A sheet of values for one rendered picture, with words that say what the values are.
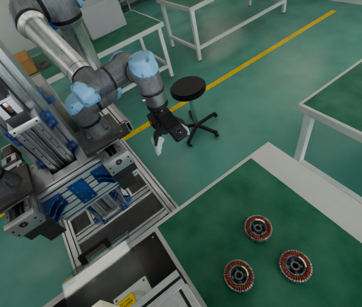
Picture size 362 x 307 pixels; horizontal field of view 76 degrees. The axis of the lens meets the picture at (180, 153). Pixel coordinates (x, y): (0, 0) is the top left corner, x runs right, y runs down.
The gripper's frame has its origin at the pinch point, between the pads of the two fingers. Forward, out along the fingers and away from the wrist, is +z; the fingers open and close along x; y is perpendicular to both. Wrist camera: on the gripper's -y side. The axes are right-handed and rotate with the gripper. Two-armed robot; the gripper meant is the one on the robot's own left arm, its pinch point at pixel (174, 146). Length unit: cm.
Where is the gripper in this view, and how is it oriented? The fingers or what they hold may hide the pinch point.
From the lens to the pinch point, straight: 87.1
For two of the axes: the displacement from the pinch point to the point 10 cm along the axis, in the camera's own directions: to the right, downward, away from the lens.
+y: -5.6, -5.4, 6.2
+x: -8.0, 5.5, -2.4
